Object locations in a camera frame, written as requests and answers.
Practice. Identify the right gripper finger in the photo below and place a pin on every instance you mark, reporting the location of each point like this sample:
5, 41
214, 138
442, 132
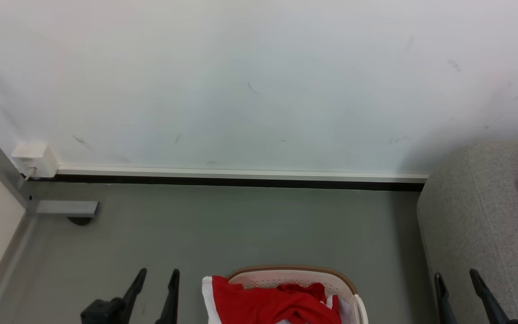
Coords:
489, 299
443, 301

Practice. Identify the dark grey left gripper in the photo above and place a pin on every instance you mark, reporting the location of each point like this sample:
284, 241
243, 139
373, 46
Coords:
101, 311

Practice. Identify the white wall socket box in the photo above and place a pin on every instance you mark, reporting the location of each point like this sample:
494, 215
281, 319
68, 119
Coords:
36, 158

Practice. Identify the red garment with white band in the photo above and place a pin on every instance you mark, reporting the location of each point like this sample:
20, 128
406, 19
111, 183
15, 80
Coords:
259, 303

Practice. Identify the white laundry basket brown rim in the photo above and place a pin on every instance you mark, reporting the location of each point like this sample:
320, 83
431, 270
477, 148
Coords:
295, 275

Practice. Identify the grey fabric sofa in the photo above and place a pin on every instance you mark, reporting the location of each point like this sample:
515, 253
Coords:
479, 225

